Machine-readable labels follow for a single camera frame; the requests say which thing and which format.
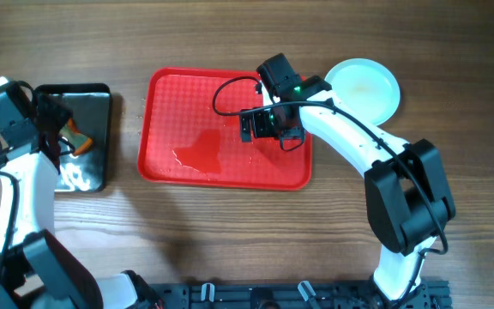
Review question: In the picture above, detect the green orange sponge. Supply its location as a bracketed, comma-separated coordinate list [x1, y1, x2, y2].
[60, 118, 93, 156]

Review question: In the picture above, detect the white plate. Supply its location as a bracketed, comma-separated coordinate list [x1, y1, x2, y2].
[324, 58, 401, 125]

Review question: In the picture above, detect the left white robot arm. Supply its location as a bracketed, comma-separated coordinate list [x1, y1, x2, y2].
[0, 76, 165, 308]

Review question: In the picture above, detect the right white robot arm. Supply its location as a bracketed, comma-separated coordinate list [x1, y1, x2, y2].
[239, 53, 456, 306]

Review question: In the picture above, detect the black metal tray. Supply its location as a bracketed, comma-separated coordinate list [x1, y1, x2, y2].
[37, 83, 112, 192]

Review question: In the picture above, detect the red plastic tray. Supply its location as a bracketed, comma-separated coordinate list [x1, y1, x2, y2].
[137, 67, 313, 191]

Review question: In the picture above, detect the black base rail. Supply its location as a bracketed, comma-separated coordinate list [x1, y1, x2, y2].
[148, 278, 452, 309]

